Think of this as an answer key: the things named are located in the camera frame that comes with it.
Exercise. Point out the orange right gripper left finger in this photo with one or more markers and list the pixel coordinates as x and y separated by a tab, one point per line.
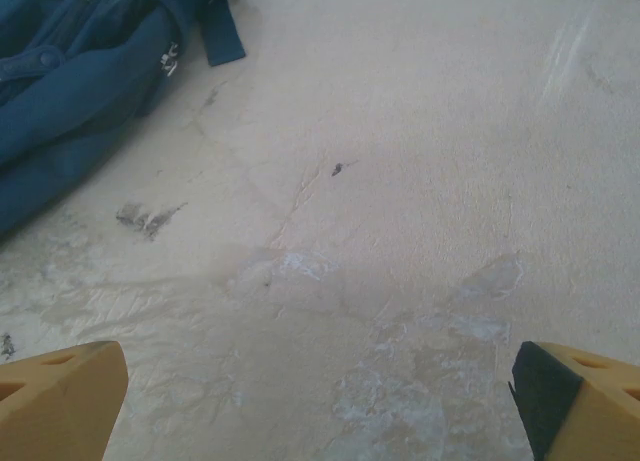
55	406

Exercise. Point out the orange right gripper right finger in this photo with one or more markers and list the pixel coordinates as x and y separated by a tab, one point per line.
590	411

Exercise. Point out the navy blue backpack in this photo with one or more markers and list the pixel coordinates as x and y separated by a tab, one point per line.
75	96

